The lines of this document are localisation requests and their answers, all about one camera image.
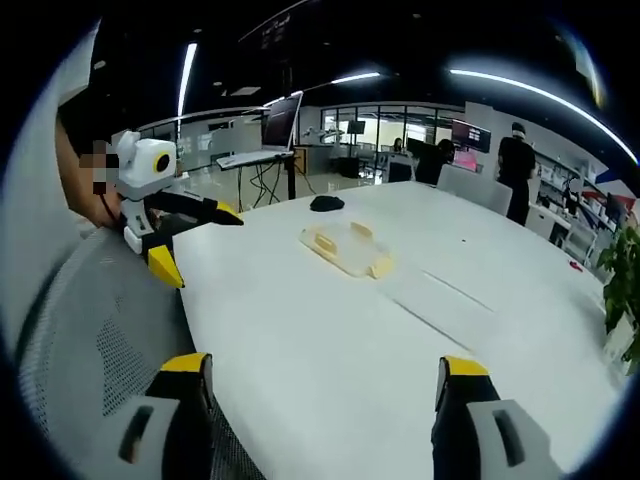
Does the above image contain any grey mesh office chair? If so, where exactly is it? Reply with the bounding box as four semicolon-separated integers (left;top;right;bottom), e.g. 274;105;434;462
14;225;266;480

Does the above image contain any white chair back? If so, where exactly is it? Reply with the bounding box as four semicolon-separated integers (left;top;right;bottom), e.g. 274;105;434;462
436;163;514;217

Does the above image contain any white standing desk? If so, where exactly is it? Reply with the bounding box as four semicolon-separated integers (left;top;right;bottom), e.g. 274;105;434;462
215;147;297;212

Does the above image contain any white storage shelf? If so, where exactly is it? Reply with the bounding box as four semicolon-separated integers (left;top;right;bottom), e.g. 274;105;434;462
535;162;639;251

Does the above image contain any cream plastic buckle part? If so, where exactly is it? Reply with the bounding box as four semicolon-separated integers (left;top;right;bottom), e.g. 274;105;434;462
347;221;397;280
298;225;347;262

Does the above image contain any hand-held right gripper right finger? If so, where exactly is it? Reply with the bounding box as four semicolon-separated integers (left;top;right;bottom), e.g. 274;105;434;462
431;355;562;480

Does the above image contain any long ceiling light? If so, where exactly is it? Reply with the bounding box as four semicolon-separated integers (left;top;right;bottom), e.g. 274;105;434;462
331;71;382;87
448;68;640;167
176;42;199;122

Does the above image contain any open laptop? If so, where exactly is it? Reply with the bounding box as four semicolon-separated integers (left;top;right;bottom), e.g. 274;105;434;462
260;91;305;153

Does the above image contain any black cloth lump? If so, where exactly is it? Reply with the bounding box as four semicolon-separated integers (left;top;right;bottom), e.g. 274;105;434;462
309;195;347;213

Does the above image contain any green potted plant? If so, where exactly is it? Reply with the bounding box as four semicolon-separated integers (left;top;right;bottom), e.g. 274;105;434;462
596;214;640;377

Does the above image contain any wall monitor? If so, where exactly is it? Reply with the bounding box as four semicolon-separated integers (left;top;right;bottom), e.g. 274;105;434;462
451;118;493;154

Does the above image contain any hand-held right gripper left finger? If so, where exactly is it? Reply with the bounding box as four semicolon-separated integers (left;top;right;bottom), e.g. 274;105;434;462
118;352;221;480

